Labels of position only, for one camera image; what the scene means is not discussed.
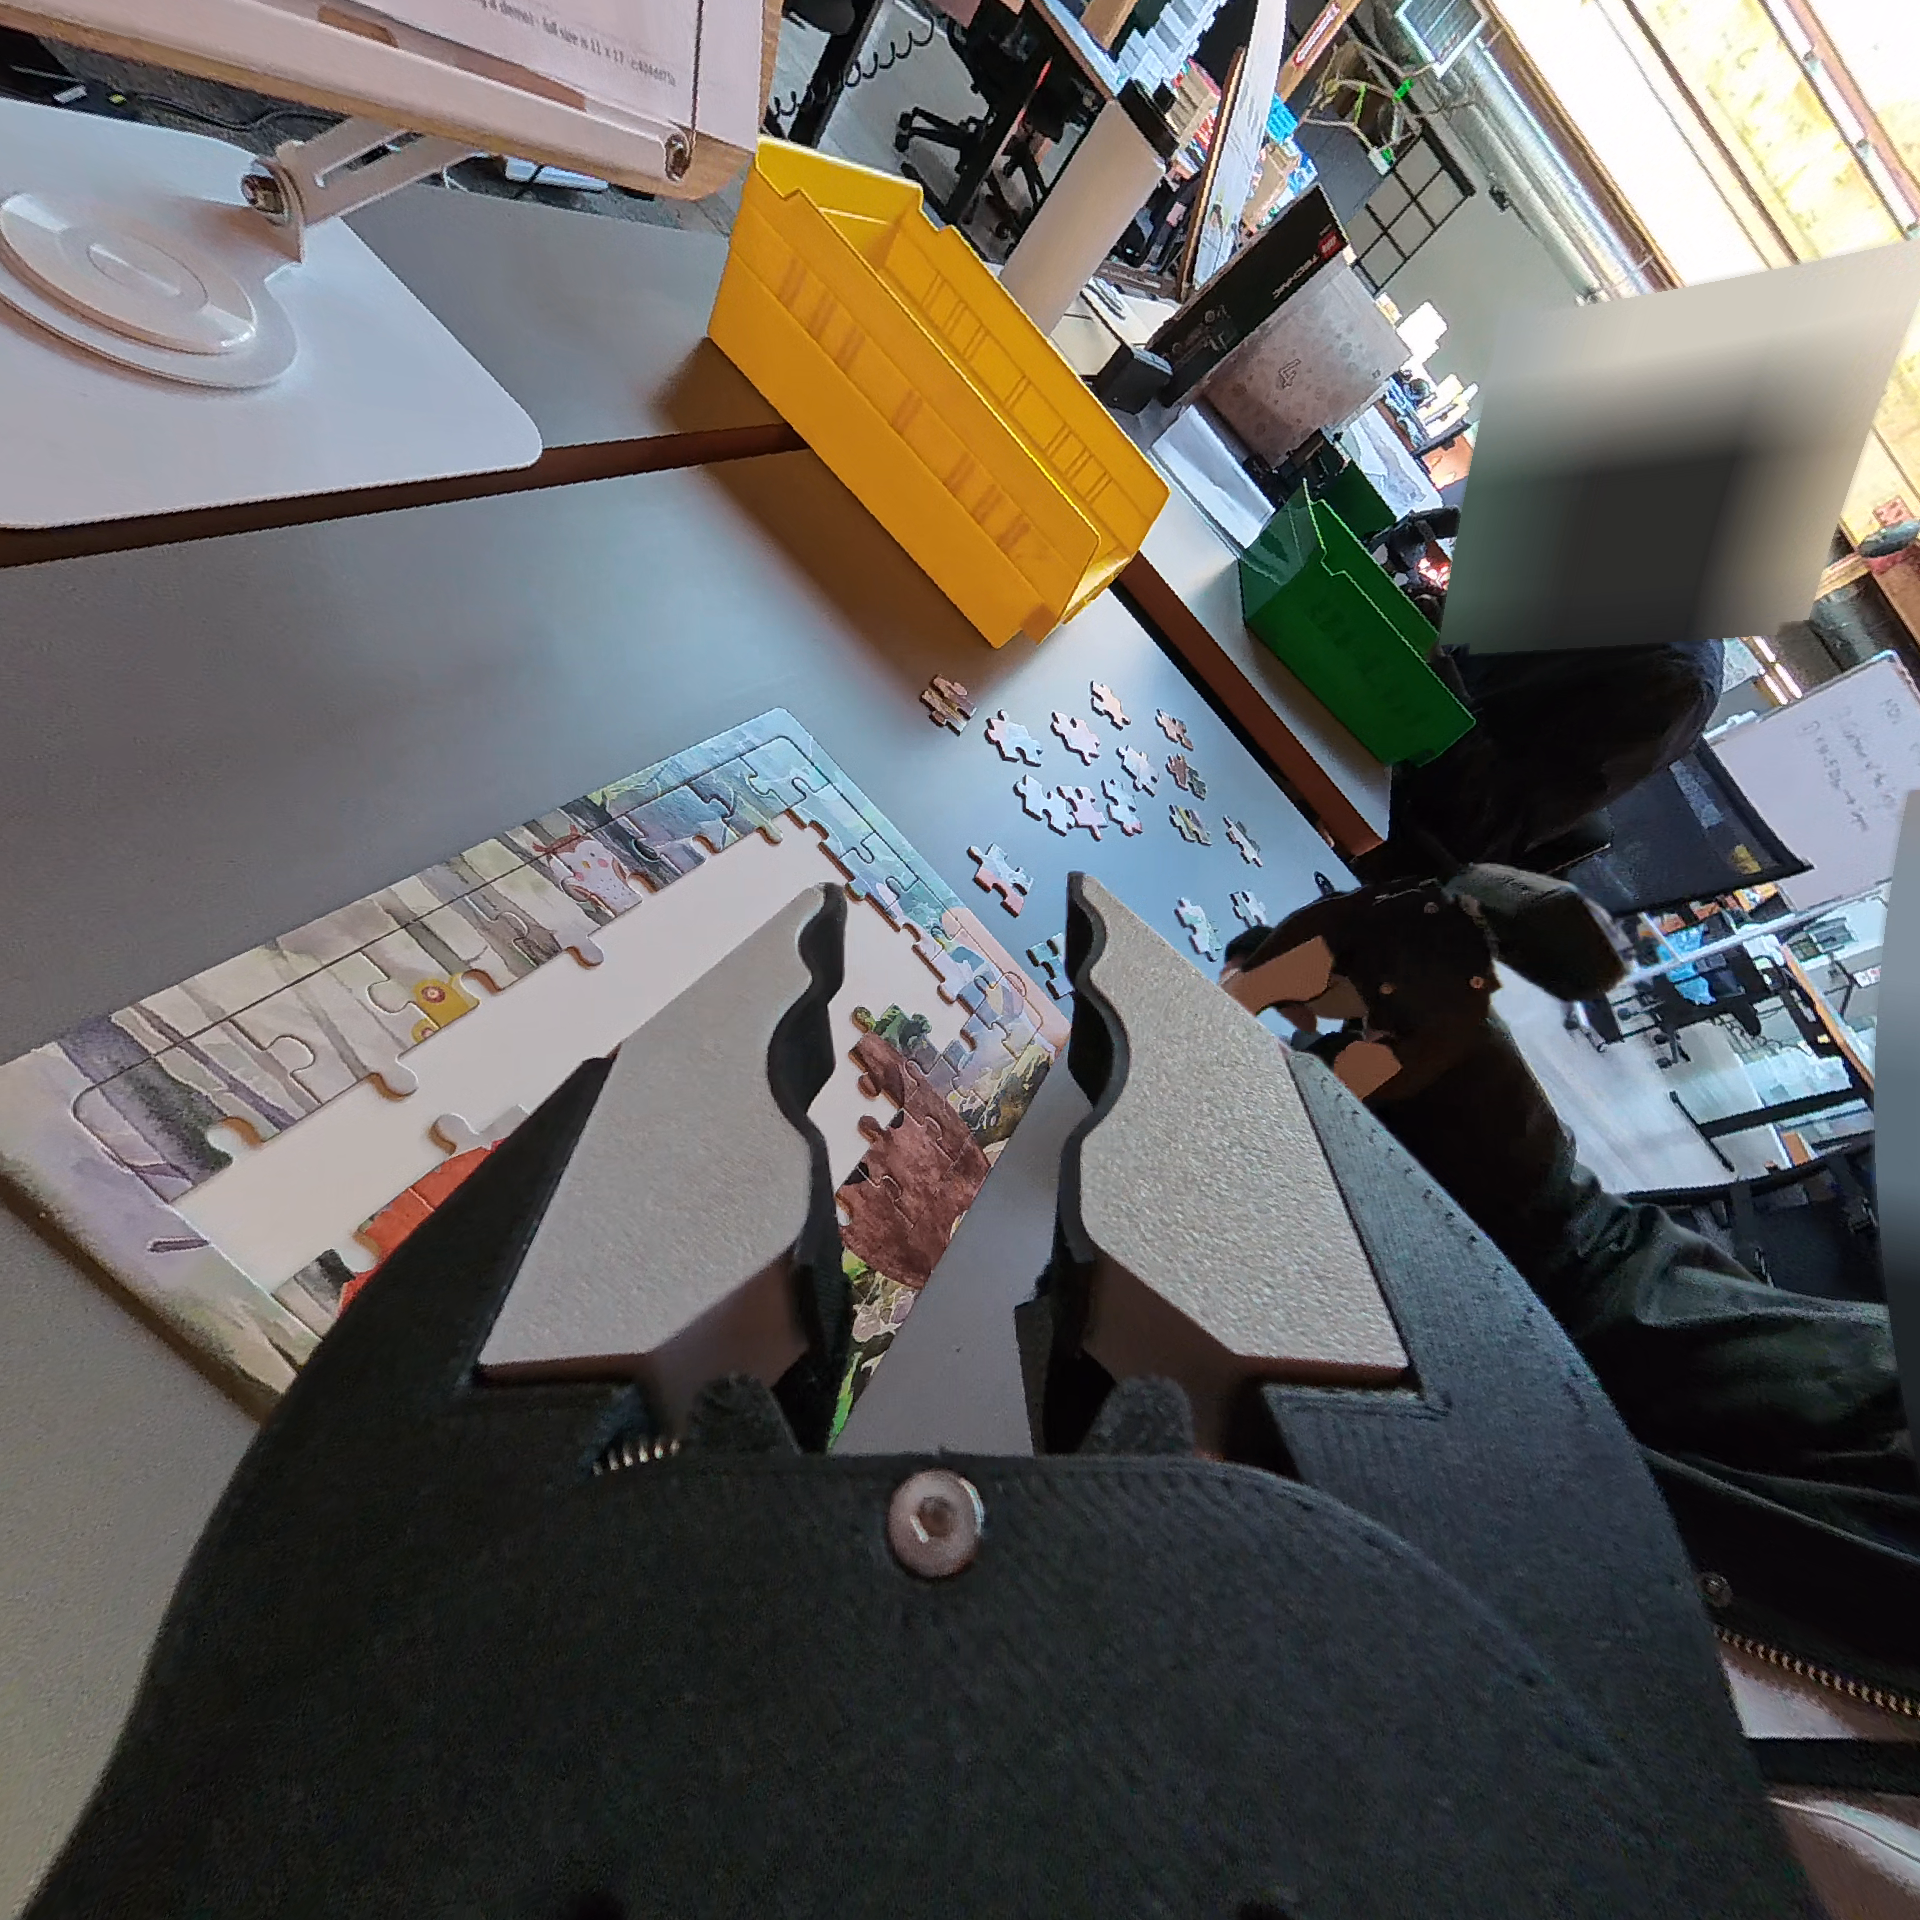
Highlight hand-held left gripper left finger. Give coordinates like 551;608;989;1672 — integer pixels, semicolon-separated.
477;883;849;1449

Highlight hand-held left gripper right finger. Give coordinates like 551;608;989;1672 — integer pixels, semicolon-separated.
1018;873;1412;1454

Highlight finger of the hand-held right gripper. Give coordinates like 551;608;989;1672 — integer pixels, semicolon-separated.
1223;930;1359;1032
1297;1027;1412;1101

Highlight jigsaw puzzle board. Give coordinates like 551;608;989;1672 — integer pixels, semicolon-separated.
0;708;1075;1426

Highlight puzzle pieces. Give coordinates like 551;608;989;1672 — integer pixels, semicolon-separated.
918;675;1277;1011

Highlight person's right forearm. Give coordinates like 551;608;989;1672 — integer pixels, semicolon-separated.
1381;1005;1920;1518

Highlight black office chair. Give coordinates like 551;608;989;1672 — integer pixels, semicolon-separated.
1559;744;1818;924

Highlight green plastic bin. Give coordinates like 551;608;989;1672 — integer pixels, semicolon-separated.
1305;458;1404;541
1237;486;1479;768

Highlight white whiteboard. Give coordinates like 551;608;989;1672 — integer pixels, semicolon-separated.
1707;651;1920;913

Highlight clear plastic sleeve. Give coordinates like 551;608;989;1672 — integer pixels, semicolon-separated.
1148;403;1277;549

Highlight white patterned cardboard box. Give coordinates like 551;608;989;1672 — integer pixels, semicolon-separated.
1199;262;1412;466

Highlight person's black jacket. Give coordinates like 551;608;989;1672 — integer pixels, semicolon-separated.
1634;1441;1920;1713

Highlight black product box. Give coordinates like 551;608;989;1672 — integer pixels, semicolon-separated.
1148;182;1359;400

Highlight yellow plastic bin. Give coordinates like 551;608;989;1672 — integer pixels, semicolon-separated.
705;138;1172;650

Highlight white water bottle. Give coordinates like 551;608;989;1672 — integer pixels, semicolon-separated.
1001;97;1172;339

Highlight person's pale trousers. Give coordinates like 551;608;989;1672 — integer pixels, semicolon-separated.
1725;1651;1920;1920

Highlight curved paper on stand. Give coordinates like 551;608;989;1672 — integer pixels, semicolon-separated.
1177;0;1291;294

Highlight white document holder stand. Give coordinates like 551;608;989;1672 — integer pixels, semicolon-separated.
0;82;495;395

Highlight white paper sheet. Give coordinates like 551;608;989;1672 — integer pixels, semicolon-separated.
353;0;707;138

